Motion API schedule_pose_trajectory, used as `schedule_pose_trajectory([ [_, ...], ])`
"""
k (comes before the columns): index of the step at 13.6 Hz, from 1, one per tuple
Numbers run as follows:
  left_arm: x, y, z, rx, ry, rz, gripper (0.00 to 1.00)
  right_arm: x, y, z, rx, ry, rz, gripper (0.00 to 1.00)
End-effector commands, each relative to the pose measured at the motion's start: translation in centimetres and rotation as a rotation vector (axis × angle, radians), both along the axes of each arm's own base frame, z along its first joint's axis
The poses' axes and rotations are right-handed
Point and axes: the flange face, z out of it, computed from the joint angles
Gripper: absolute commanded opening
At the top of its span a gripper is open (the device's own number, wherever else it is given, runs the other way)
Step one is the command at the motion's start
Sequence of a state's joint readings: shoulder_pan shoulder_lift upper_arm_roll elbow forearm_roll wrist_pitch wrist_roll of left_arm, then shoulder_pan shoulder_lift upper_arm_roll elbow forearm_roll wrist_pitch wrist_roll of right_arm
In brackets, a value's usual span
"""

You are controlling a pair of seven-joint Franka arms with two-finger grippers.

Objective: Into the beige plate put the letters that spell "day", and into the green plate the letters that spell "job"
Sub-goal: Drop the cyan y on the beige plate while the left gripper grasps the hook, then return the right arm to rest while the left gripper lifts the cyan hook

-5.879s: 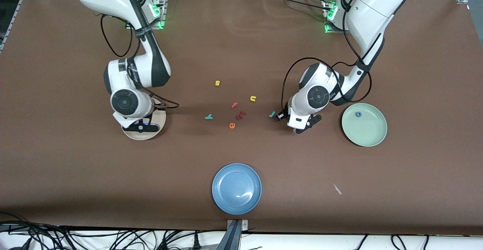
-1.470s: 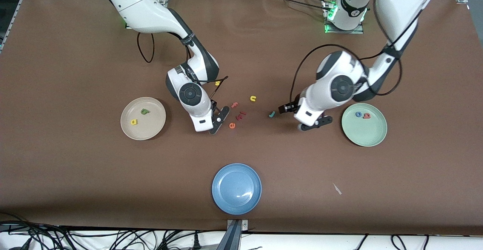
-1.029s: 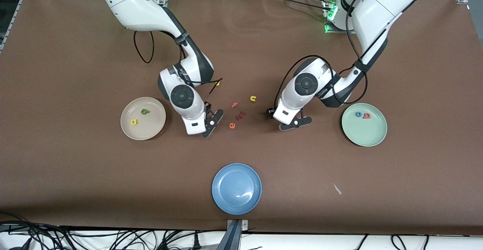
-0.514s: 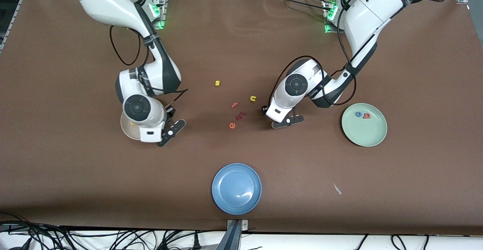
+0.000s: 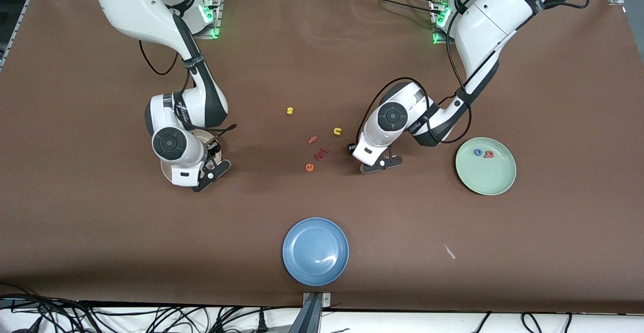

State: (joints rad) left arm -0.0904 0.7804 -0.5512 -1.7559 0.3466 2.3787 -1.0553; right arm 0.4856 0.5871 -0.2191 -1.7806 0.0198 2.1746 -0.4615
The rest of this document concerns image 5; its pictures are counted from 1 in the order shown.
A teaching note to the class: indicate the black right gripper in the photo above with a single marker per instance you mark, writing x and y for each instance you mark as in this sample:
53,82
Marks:
214,149

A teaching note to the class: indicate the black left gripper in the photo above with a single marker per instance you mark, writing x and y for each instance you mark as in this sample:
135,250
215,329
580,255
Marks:
350,148

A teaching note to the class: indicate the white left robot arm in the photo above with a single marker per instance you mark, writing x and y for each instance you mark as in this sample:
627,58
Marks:
392,116

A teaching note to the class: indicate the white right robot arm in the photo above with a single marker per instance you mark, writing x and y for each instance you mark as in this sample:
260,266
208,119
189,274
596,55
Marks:
170,143

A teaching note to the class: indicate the beige brown plate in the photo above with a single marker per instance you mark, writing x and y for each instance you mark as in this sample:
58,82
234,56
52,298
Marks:
201,134

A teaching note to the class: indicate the brown table cover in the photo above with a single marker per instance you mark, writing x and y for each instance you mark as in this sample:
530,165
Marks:
322,61

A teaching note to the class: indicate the blue plate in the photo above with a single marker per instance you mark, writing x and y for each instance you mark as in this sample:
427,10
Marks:
315,252

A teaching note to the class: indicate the green plate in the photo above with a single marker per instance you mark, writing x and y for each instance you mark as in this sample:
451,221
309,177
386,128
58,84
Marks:
485,177

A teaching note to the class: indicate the small white paper scrap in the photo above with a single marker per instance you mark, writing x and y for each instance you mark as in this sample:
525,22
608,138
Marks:
449,251

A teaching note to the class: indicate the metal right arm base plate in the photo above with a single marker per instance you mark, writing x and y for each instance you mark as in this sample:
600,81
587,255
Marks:
217,26

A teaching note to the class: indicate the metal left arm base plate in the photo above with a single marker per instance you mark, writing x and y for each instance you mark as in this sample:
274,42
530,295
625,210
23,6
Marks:
438,41

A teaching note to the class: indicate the grey metal camera mount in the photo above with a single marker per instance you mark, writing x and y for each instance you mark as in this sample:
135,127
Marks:
313,318

